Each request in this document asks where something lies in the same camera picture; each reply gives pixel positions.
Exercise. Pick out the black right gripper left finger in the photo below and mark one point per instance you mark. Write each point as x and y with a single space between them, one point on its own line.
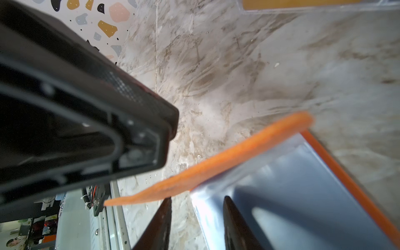
156 235

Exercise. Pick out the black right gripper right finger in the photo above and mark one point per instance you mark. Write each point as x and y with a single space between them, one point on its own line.
238 235

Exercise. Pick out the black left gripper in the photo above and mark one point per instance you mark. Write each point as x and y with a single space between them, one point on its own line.
70 118

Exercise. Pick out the orange card wallet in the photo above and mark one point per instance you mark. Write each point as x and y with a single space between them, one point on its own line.
290 191

